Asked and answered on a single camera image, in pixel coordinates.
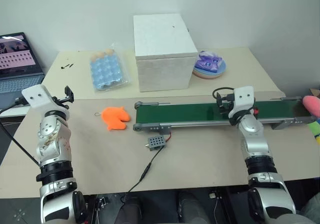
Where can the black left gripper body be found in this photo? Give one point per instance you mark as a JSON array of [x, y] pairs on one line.
[[60, 100]]

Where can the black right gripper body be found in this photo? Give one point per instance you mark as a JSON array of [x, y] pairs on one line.
[[228, 104]]

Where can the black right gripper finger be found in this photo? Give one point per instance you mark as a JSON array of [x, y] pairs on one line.
[[220, 102]]

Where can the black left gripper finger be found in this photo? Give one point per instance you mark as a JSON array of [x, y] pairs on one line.
[[69, 94]]

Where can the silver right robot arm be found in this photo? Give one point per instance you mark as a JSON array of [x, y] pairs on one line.
[[257, 144]]

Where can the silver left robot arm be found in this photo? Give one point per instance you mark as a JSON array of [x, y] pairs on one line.
[[53, 144]]

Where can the green conveyor belt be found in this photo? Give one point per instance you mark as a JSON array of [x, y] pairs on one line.
[[190, 112]]

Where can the small grey control box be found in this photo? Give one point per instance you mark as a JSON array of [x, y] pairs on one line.
[[155, 143]]

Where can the stack of coloured plates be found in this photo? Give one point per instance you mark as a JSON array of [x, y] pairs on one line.
[[212, 72]]

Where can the purple toy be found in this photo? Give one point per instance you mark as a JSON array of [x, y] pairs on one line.
[[208, 61]]

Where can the blue egg tray in bag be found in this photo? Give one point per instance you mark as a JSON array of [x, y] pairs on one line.
[[106, 70]]

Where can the orange plush toy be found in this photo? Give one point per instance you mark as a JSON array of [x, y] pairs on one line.
[[115, 117]]

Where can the grey laptop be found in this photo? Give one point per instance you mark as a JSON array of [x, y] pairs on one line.
[[17, 61]]

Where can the white foam box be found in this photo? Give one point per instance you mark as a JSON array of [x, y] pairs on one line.
[[162, 56]]

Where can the pink plush toy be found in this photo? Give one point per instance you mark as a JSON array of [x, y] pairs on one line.
[[312, 105]]

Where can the orange cardboard box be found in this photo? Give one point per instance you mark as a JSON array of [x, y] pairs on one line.
[[315, 92]]

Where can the green yellow plush toy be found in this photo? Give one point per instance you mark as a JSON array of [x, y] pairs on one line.
[[315, 131]]

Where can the dark rounded shape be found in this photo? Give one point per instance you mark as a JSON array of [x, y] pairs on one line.
[[127, 212], [192, 209]]

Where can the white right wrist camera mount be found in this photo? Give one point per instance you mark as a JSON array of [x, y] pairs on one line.
[[242, 101]]

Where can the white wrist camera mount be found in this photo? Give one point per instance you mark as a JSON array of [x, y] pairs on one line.
[[242, 101], [37, 96]]

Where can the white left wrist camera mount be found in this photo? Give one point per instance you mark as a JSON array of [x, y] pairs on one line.
[[37, 96]]

